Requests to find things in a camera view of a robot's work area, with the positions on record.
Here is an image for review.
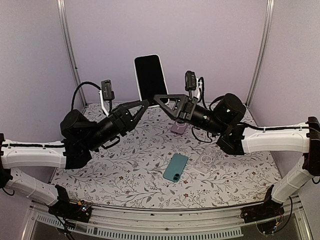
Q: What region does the aluminium frame post back right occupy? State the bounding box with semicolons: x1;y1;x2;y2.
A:
245;0;275;109

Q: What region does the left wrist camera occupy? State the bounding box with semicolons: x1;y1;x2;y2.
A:
99;79;115;117

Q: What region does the aluminium frame post back left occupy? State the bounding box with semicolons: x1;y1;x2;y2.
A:
56;0;88;107

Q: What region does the clear phone case with ring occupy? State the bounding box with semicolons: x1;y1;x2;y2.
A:
193;147;219;174

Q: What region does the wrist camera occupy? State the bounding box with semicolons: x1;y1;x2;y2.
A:
99;79;115;117
184;70;202;102

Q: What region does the front aluminium rail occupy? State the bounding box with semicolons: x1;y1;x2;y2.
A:
21;195;316;240

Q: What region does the purple phone with ring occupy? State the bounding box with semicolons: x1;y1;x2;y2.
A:
170;121;189;135

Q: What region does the blue phone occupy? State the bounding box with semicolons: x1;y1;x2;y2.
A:
162;153;189;183

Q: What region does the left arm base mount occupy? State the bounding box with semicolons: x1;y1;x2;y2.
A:
48;185;92;223

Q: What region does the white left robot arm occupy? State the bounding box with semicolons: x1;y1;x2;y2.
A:
0;100;149;217

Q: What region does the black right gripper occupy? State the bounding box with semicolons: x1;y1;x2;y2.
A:
153;94;226;137

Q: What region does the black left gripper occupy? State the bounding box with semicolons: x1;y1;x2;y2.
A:
82;98;150;152

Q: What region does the aluminium frame post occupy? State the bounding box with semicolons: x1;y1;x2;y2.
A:
245;0;275;109
56;0;88;107

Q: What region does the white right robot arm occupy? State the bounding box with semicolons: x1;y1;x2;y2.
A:
153;93;320;218

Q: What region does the floral patterned table mat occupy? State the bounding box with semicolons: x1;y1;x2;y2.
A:
51;107;281;209

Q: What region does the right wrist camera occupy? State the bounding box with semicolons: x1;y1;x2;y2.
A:
184;70;202;102

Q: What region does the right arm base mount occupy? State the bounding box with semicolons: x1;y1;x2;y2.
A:
240;185;285;223

